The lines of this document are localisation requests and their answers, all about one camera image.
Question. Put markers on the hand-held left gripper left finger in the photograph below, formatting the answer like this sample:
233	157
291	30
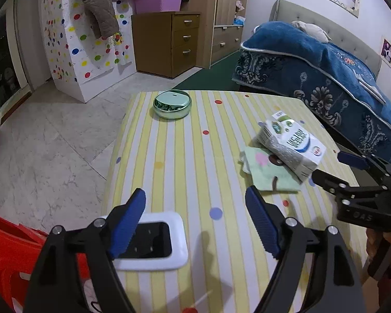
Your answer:
130	225

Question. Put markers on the small purple wall poster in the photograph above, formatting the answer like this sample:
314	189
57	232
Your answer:
387	51

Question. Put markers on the green floor mat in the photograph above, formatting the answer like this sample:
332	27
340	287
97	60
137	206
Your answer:
211	75

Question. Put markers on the grey upholstered bed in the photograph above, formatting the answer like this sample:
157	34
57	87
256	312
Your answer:
345	36

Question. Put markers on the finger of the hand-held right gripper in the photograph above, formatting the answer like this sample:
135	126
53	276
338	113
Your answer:
329	182
352	159

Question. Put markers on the green round tin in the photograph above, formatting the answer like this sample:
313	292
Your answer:
172	106

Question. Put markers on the white tray with black inset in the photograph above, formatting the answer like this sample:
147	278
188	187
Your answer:
179	234

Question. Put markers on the white milk carton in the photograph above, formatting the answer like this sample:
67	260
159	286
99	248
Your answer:
293	143

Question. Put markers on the white dotted board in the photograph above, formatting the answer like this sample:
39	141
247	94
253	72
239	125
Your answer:
68	55

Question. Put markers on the red plastic stool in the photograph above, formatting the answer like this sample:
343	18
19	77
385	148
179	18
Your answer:
6	244

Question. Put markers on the white pillow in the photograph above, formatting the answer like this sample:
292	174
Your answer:
311	30

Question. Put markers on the purple plastic basket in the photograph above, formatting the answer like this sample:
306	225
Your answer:
159	1

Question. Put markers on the white framed glass door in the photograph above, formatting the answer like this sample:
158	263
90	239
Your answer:
3	65

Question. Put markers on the brown drawer cabinet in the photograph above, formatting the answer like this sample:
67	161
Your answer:
156	42

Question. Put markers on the person's right hand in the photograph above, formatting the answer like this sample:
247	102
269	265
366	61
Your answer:
373	243

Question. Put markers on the pale green dotted cloth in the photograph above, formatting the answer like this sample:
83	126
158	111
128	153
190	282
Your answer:
264	174

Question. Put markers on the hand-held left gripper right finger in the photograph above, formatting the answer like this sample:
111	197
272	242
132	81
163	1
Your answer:
262	221

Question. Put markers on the brown quilted jacket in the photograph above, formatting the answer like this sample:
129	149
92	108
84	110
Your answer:
101	13

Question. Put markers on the wooden wardrobe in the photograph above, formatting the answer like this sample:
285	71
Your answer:
224	3

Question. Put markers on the yellow striped tablecloth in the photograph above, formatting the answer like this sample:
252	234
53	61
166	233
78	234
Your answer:
189	156

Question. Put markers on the pink hanging clothes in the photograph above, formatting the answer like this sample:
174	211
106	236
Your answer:
244	0

